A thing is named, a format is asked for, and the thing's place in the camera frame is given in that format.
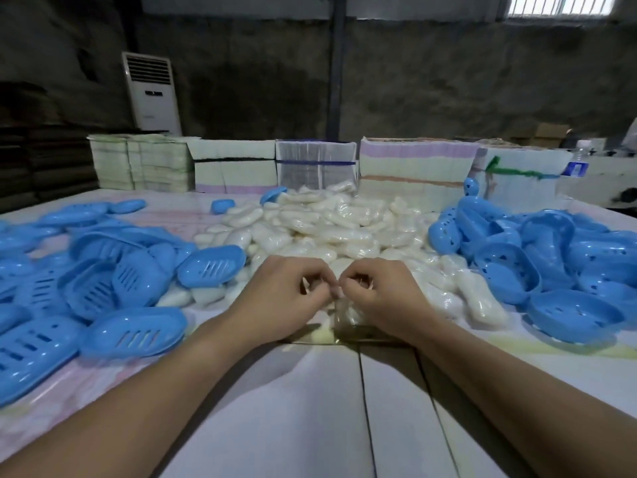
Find stacks of brown cardboard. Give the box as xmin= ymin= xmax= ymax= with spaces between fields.
xmin=0 ymin=82 xmax=135 ymax=214

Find clear water bottle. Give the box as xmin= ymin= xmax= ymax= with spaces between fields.
xmin=562 ymin=139 xmax=593 ymax=180

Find person's right forearm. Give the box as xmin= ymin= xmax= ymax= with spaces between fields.
xmin=403 ymin=313 xmax=637 ymax=478

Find person's right hand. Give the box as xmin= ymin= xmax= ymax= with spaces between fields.
xmin=338 ymin=257 xmax=439 ymax=344

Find silver sheet bundle, blue band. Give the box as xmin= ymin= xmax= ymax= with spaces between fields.
xmin=274 ymin=139 xmax=358 ymax=193

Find white sheet stack, green mark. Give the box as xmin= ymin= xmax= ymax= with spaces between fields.
xmin=470 ymin=143 xmax=573 ymax=207

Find barred window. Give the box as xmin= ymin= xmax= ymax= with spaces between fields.
xmin=502 ymin=0 xmax=623 ymax=19

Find white workshop machine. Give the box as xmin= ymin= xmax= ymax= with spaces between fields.
xmin=557 ymin=143 xmax=637 ymax=210

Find pile of blue plastic lids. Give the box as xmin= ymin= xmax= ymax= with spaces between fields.
xmin=427 ymin=193 xmax=637 ymax=344

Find person's left forearm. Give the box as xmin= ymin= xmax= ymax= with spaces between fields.
xmin=0 ymin=313 xmax=259 ymax=478

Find row of stacked flat cartons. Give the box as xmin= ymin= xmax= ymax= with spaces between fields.
xmin=188 ymin=137 xmax=279 ymax=196

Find pile of blue slotted lids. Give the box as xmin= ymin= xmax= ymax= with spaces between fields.
xmin=0 ymin=199 xmax=248 ymax=409

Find brown cardboard box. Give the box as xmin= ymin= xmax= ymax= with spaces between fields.
xmin=512 ymin=123 xmax=572 ymax=149

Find white standing air conditioner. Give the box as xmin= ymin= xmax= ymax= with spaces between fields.
xmin=121 ymin=50 xmax=184 ymax=137

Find stack of greenish paper sheets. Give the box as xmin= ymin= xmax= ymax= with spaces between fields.
xmin=87 ymin=133 xmax=200 ymax=193

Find pile of white soaps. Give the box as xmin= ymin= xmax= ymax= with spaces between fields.
xmin=157 ymin=179 xmax=508 ymax=327

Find person's left hand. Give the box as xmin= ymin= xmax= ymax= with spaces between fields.
xmin=226 ymin=254 xmax=339 ymax=344

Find white carton stack, pink stripe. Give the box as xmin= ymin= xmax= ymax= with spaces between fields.
xmin=358 ymin=136 xmax=481 ymax=200

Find clear plastic bag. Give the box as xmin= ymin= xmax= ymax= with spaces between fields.
xmin=298 ymin=293 xmax=399 ymax=344

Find dark metal pillar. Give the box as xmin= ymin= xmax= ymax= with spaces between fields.
xmin=328 ymin=0 xmax=348 ymax=141

